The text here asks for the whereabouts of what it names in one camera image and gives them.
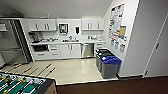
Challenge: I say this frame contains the stainless steel dishwasher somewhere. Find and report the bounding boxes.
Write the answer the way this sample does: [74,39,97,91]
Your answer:
[80,42,95,59]

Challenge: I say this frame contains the white drawer unit beside dishwasher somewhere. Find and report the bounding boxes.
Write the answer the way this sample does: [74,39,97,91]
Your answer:
[94,41,106,51]

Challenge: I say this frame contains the white sink base cabinet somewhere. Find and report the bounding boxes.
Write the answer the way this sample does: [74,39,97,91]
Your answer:
[59,43,82,60]

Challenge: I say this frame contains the stainless steel sink basin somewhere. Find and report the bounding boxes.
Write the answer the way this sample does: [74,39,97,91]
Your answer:
[61,39,80,43]

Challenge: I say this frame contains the chrome sink faucet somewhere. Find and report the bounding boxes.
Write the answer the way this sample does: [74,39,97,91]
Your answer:
[68,34,73,41]

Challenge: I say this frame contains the black paper towel dispenser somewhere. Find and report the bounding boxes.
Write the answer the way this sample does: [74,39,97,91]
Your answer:
[58,23,69,34]

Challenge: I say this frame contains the small blue recycling sign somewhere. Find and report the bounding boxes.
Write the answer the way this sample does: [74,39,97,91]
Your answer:
[110,38,115,47]

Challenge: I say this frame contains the white drawer unit beside microwave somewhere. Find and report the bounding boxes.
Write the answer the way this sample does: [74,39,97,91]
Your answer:
[48,44,62,60]

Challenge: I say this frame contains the small green recycling sign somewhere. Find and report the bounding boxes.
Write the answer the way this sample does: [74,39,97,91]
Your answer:
[114,41,120,50]

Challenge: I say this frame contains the grey bin blue lid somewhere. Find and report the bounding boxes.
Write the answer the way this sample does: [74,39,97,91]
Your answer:
[100,55,122,80]

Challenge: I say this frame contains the small white waste sign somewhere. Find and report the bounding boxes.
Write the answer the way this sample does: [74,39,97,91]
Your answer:
[119,43,126,54]

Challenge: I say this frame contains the black coffee machine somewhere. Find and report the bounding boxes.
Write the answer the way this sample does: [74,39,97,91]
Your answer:
[28,31,41,44]

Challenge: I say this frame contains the stainless steel refrigerator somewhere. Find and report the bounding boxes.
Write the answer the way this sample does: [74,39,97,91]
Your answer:
[0,18,34,66]

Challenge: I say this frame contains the foosball table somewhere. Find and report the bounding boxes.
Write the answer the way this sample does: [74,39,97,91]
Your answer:
[0,70,58,94]

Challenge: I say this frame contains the white room door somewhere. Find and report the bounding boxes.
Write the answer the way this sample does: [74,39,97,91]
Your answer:
[143,19,168,78]

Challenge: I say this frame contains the white wall cabinet three doors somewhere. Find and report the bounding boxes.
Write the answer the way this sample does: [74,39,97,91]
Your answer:
[81,17,105,32]

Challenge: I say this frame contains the large wall notice poster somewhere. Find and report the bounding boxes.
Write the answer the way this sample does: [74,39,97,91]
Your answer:
[107,3,127,41]

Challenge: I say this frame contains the white wall cabinet wide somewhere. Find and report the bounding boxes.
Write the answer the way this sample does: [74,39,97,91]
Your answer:
[27,18,58,33]

